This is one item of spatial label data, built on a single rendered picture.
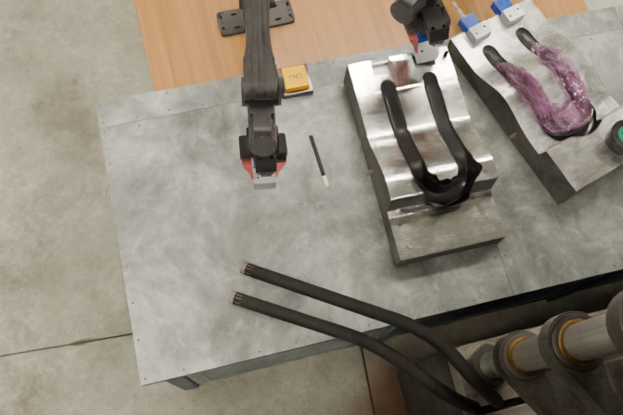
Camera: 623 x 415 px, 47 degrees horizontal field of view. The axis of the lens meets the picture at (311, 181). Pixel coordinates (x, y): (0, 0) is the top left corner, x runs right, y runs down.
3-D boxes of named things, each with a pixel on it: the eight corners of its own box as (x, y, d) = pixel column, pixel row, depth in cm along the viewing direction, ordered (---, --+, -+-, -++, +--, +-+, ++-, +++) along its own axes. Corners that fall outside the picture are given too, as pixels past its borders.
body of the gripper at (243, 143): (287, 158, 152) (287, 132, 147) (240, 162, 151) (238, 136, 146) (285, 138, 157) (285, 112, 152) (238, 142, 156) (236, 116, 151)
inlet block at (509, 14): (475, -6, 191) (481, -17, 186) (490, -13, 192) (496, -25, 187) (503, 32, 188) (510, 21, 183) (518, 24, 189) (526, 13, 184)
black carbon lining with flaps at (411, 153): (375, 85, 176) (381, 67, 167) (437, 73, 178) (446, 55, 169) (414, 217, 165) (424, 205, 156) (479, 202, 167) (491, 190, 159)
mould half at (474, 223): (343, 81, 183) (349, 55, 171) (438, 63, 187) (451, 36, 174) (396, 266, 168) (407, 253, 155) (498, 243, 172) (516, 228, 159)
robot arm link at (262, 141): (286, 156, 142) (286, 108, 134) (243, 157, 142) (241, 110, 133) (283, 119, 151) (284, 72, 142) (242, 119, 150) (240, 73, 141)
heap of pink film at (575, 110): (487, 68, 181) (496, 52, 173) (541, 38, 185) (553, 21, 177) (547, 150, 174) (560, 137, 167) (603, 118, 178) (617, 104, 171)
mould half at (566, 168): (445, 49, 188) (455, 27, 178) (522, 8, 194) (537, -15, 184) (557, 206, 176) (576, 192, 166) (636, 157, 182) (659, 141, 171)
